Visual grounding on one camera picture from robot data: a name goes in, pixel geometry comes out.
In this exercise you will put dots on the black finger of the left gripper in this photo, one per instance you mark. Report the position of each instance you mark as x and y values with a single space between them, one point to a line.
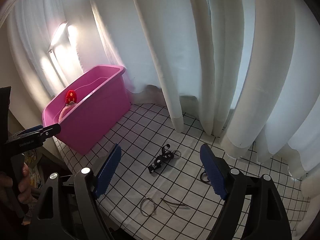
42 134

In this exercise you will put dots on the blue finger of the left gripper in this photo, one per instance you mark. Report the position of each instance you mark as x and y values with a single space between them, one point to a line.
26 131

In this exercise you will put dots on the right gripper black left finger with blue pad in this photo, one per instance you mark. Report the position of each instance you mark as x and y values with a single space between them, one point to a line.
67 207

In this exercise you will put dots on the thin metal bangle set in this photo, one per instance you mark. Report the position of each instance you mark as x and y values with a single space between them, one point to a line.
147 207

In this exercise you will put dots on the dark metal hair pin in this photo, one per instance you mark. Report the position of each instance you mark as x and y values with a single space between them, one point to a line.
173 206

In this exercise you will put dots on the person's left hand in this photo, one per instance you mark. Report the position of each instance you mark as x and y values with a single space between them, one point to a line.
24 187

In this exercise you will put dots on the pink strawberry plush headband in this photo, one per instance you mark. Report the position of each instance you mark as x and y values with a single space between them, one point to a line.
70 102

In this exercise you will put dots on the pink plastic tub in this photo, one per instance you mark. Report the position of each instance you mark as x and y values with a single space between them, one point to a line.
102 100

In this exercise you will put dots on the white grid bed sheet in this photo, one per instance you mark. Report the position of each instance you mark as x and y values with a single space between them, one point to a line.
141 133

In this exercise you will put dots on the white curtain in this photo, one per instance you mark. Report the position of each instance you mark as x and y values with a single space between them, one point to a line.
248 69

